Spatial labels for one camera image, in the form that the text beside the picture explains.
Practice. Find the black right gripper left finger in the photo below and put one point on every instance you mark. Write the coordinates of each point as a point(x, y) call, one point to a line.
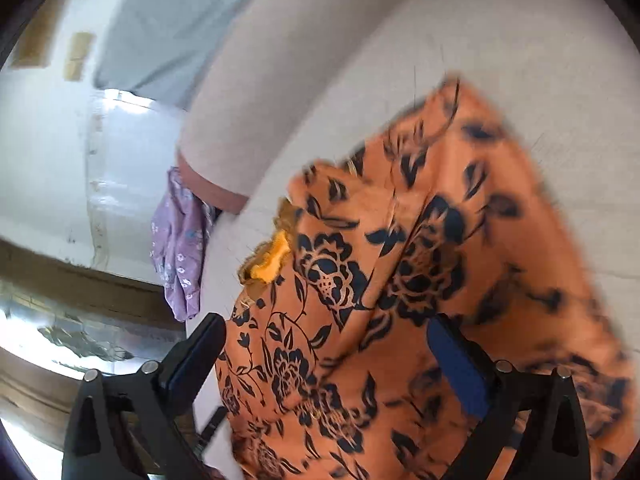
point(98, 444)

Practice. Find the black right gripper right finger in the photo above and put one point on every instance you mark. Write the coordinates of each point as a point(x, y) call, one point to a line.
point(554, 443)

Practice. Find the orange black floral garment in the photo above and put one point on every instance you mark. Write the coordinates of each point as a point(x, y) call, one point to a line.
point(326, 373)

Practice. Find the dark wooden wardrobe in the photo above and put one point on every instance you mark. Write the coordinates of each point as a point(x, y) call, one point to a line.
point(57, 322)

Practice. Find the purple floral garment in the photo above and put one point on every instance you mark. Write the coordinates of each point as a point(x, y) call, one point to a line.
point(180, 228)

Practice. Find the beige quilted bed cover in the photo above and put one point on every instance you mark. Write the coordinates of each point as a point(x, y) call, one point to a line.
point(563, 76)

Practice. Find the grey pillow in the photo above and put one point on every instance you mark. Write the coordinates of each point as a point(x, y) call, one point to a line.
point(160, 49)

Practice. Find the pink bolster pillow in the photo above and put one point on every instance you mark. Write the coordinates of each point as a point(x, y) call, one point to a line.
point(277, 59)

